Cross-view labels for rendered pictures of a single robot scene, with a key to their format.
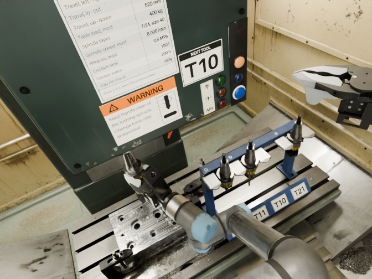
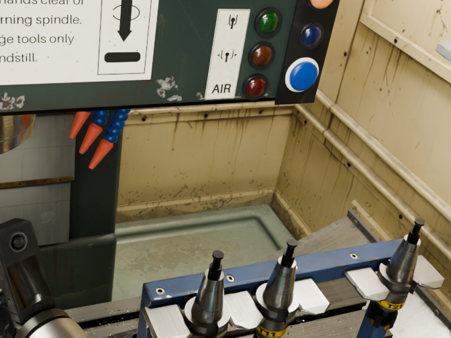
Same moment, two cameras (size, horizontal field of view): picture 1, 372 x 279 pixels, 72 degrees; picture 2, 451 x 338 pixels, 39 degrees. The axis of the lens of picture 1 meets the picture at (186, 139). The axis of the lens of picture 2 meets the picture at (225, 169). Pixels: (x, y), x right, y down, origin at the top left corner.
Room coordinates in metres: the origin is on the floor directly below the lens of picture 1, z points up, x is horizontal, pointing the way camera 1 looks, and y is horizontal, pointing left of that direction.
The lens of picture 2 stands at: (-0.06, 0.01, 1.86)
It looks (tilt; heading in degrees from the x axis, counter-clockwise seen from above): 32 degrees down; 350
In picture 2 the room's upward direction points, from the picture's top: 10 degrees clockwise
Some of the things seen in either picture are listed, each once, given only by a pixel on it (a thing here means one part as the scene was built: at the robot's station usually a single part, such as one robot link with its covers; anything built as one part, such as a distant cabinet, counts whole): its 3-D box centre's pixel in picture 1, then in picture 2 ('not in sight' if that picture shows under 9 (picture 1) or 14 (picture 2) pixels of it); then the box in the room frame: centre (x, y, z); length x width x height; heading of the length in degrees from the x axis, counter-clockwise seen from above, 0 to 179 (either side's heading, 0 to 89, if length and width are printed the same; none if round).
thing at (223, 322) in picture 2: (225, 175); (206, 317); (0.57, -0.11, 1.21); 0.06 x 0.06 x 0.03
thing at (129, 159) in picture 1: (129, 158); not in sight; (0.60, 0.20, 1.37); 0.04 x 0.04 x 0.07
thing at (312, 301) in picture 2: (261, 155); (308, 297); (0.63, -0.27, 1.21); 0.07 x 0.05 x 0.01; 19
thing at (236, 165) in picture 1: (237, 168); (241, 310); (0.59, -0.17, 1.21); 0.07 x 0.05 x 0.01; 19
